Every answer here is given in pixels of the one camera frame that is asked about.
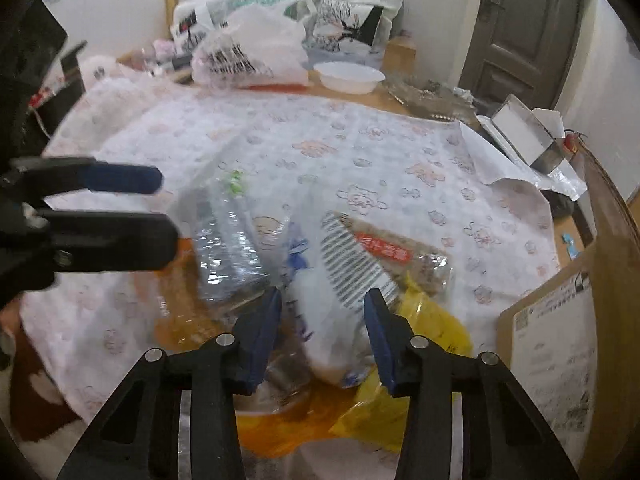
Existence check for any clear glass tray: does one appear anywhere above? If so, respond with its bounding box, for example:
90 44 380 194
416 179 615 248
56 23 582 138
387 80 481 121

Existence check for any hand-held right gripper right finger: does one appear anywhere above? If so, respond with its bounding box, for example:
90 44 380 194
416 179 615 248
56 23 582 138
363 287 581 480

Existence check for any yellow wooden pole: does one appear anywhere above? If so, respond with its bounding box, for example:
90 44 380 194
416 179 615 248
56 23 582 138
164 0 180 41

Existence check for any black panel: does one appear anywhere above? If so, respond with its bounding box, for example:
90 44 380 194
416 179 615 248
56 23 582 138
10 0 68 146

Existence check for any printed white blanket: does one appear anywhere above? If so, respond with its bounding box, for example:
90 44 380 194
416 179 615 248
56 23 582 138
20 55 561 441

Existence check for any white plastic bag black print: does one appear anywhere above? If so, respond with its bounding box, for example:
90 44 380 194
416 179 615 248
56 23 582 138
191 7 311 88

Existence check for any white tote bag tree print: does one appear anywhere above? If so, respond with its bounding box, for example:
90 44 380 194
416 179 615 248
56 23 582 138
300 0 405 56

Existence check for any seed brittle packet red label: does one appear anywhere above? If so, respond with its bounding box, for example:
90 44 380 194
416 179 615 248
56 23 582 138
340 214 456 307

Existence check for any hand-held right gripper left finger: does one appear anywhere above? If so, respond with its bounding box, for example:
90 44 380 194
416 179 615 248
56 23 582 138
56 287 283 480

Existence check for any white plastic bowl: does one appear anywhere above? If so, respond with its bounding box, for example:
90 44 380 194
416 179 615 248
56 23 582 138
312 61 387 95

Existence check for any large labelled cardboard box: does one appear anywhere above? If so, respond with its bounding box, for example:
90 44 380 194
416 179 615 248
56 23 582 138
497 145 631 456

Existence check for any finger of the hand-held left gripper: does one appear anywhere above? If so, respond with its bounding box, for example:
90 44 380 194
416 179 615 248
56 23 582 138
10 156 165 202
30 210 181 276

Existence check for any orange plastic bag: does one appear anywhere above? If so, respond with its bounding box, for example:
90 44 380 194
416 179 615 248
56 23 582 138
152 237 351 458

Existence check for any open white box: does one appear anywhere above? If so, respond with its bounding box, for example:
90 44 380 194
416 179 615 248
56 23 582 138
490 94 568 166

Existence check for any white plastic bag blue print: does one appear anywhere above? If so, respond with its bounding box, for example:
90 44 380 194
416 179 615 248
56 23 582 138
282 210 401 391

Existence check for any small brown cardboard box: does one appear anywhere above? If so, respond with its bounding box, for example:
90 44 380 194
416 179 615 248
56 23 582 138
385 35 418 78

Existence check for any green and blue candy packet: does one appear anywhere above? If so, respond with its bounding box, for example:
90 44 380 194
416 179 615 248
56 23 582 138
172 170 291 311

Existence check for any yellow plastic bag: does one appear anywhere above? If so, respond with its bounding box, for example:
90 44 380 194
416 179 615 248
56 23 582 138
327 275 476 453

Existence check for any dark brown door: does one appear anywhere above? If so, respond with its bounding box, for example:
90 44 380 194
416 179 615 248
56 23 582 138
457 0 586 111

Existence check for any white sack green print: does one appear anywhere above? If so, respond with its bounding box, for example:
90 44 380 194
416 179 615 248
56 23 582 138
171 0 311 53

